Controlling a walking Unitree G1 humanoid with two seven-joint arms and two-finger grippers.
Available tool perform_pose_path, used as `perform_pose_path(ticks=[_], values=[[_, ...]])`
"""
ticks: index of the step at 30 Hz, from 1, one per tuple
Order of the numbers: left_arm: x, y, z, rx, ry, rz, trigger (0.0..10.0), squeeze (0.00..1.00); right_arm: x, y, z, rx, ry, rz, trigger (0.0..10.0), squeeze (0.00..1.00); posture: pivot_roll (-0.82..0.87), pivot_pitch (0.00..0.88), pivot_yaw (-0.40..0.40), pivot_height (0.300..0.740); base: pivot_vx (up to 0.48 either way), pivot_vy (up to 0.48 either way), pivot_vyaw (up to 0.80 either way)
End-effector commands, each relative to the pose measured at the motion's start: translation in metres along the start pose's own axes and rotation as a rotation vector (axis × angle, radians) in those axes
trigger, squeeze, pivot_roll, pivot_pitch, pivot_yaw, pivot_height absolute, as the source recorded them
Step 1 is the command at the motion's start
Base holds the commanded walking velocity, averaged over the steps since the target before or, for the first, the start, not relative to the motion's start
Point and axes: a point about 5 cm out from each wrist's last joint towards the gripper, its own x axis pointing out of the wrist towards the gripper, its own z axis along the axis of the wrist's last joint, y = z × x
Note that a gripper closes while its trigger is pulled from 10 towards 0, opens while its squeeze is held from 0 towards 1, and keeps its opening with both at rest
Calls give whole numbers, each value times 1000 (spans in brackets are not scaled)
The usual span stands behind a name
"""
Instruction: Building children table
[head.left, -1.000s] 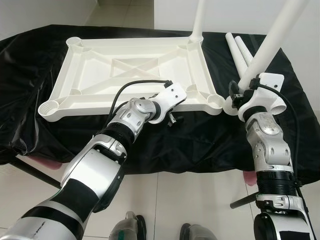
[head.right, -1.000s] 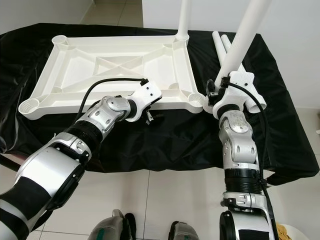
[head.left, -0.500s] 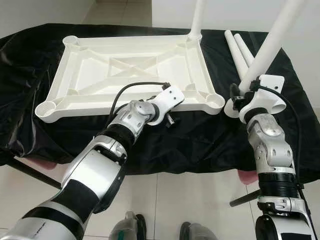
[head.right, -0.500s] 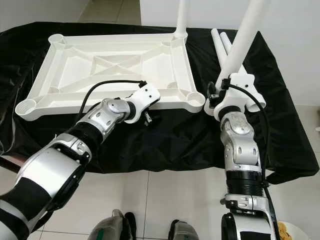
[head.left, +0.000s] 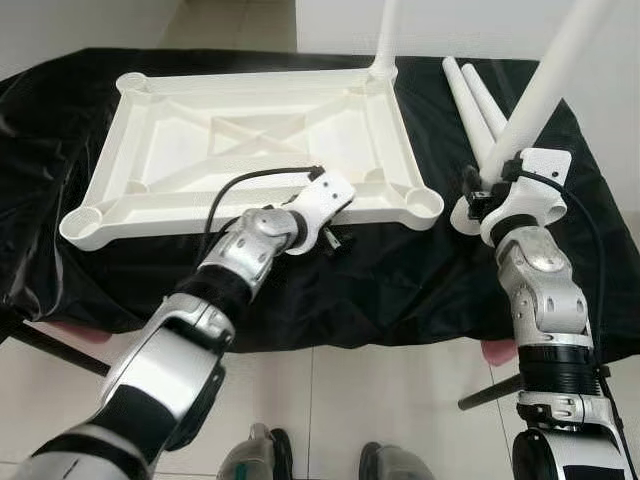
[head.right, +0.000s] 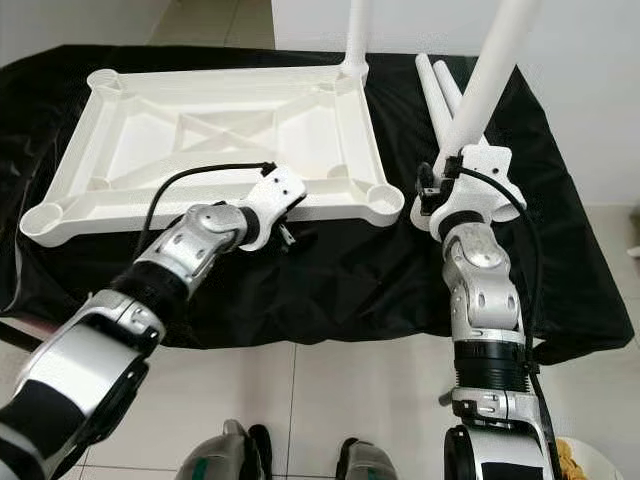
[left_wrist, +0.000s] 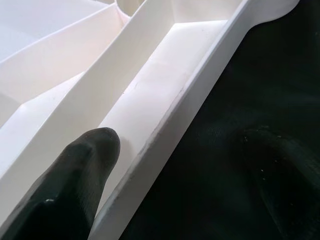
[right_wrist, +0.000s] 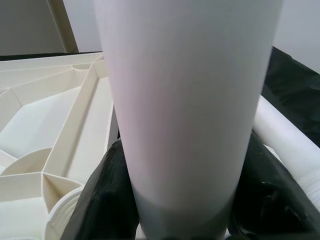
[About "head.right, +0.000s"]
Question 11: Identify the white plastic table leg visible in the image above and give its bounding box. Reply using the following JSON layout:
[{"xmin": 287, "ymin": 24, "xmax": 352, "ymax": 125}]
[
  {"xmin": 415, "ymin": 53, "xmax": 458, "ymax": 163},
  {"xmin": 410, "ymin": 0, "xmax": 543, "ymax": 233},
  {"xmin": 433, "ymin": 60, "xmax": 491, "ymax": 151},
  {"xmin": 342, "ymin": 0, "xmax": 371, "ymax": 79}
]

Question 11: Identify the white plastic table top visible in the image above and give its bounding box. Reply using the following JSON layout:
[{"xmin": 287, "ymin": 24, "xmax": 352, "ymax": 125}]
[{"xmin": 20, "ymin": 65, "xmax": 406, "ymax": 248}]

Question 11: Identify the black table cloth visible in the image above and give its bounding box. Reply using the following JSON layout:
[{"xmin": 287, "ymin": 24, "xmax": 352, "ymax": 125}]
[{"xmin": 0, "ymin": 45, "xmax": 636, "ymax": 366}]

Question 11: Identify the grey left robot foot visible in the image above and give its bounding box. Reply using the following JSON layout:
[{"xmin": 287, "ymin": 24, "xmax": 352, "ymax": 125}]
[{"xmin": 178, "ymin": 420, "xmax": 273, "ymax": 480}]

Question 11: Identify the grey robot foot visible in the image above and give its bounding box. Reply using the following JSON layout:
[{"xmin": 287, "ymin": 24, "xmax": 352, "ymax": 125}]
[
  {"xmin": 335, "ymin": 437, "xmax": 406, "ymax": 480},
  {"xmin": 178, "ymin": 420, "xmax": 273, "ymax": 480}
]

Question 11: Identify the grey right robot foot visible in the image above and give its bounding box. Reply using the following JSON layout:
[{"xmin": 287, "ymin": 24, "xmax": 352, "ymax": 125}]
[{"xmin": 335, "ymin": 437, "xmax": 406, "ymax": 480}]

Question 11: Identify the yellow crumpled cloth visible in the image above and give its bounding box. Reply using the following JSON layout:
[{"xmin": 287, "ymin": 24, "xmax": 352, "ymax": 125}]
[{"xmin": 556, "ymin": 440, "xmax": 586, "ymax": 480}]

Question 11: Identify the white round plate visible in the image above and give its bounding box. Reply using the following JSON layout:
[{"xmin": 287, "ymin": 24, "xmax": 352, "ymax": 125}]
[{"xmin": 555, "ymin": 438, "xmax": 626, "ymax": 480}]

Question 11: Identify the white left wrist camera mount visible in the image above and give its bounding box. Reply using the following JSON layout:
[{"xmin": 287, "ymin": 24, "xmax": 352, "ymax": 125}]
[{"xmin": 245, "ymin": 165, "xmax": 309, "ymax": 253}]

